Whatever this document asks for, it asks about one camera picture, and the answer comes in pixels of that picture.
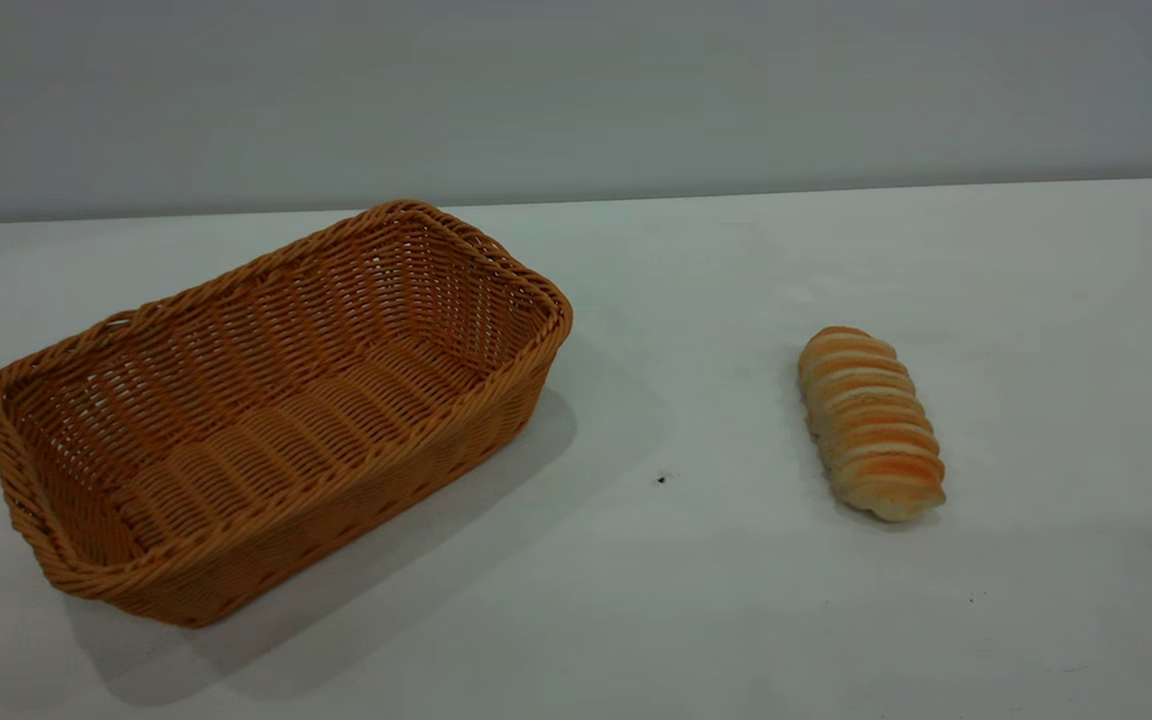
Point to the orange woven wicker basket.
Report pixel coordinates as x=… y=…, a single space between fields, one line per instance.
x=266 y=430

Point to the ridged long bread roll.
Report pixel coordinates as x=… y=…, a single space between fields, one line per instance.
x=871 y=425

